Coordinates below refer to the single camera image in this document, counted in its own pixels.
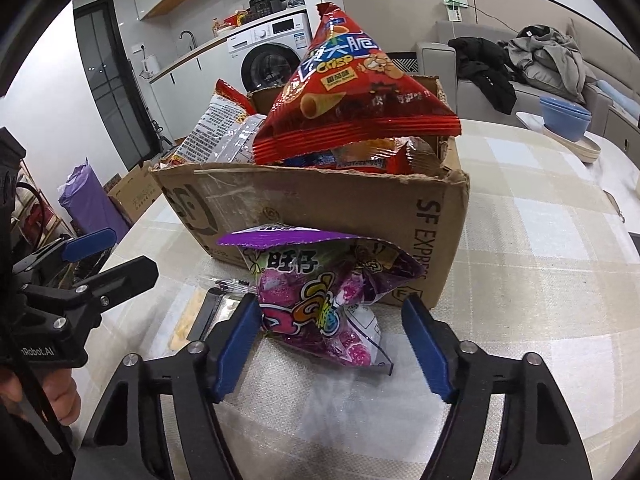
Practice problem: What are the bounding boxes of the blue bowl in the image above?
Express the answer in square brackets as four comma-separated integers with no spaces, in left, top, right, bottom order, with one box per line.
[542,96,592,123]

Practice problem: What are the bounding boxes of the light blue pillow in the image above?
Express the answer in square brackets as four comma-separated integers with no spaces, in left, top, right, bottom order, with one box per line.
[595,80,640,127]

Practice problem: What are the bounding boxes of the snack packets on washing machine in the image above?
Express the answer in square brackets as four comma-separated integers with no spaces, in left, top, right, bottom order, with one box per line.
[212,10,251,36]

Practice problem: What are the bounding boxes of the purple plastic bag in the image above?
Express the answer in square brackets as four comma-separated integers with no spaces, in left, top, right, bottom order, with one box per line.
[58,159,131,241]

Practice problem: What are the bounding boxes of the pile of clothes on sofa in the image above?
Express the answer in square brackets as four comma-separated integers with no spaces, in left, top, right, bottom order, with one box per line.
[505,24,591,106]

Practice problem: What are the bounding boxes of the grey sofa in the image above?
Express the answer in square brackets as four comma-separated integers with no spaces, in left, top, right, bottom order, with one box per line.
[416,20,640,153]

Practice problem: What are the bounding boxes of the person's left hand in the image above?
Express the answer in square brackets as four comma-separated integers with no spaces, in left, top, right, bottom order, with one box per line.
[0,365,82,426]

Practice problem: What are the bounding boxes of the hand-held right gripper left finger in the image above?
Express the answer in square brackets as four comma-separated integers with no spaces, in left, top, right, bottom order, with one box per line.
[75,294,263,480]

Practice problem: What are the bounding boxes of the black rice cooker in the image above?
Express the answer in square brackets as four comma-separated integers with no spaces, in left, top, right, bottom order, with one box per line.
[248,0,287,18]

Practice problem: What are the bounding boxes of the stack of blue bowls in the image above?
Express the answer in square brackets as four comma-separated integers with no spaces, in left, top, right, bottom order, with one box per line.
[539,97,591,142]

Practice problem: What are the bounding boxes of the white counter cabinet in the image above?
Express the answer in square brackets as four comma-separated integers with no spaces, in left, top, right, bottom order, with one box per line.
[149,40,251,142]

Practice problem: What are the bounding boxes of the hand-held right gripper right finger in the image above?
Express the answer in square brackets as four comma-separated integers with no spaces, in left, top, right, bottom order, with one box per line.
[401,295,593,480]

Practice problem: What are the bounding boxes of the small brown cardboard box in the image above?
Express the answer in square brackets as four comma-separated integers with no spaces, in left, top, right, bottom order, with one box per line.
[106,160,163,223]

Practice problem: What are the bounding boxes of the white washing machine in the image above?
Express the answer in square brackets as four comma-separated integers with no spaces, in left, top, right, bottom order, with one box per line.
[227,12,313,93]

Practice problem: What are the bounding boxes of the purple candy packet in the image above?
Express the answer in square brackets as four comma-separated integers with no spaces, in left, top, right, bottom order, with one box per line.
[216,223,426,377]

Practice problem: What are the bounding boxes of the large brown cardboard box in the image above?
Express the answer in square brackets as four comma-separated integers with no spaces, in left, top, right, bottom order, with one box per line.
[150,76,471,309]

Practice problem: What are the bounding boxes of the beige dish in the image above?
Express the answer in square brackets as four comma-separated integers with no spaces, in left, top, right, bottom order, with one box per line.
[542,125,602,163]

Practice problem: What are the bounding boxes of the black white patterned chair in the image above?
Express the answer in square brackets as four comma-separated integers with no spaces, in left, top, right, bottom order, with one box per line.
[386,51,419,79]

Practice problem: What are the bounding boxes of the white red stick snack packet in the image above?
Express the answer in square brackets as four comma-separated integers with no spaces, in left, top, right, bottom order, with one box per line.
[167,79,268,167]

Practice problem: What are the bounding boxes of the wooden storage rack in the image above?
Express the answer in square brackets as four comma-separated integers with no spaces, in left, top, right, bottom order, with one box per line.
[10,160,76,261]

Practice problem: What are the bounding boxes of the red cone crisp packet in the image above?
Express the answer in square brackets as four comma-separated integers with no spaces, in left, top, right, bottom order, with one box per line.
[252,2,462,165]

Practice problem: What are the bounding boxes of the stick vacuum cleaner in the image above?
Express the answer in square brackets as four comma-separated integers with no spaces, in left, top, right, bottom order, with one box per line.
[150,119,173,147]

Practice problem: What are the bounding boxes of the clear wafer roll packet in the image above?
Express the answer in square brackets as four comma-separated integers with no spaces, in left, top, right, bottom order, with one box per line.
[170,280,253,352]

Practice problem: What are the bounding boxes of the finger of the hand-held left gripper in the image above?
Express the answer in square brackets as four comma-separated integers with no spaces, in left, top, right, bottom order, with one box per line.
[20,255,160,311]
[12,227,118,273]

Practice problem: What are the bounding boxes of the black framed glass door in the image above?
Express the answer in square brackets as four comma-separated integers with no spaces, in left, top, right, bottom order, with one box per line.
[74,1,161,171]

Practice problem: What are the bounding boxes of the black jacket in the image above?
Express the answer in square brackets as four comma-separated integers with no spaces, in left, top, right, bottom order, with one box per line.
[447,36,518,116]

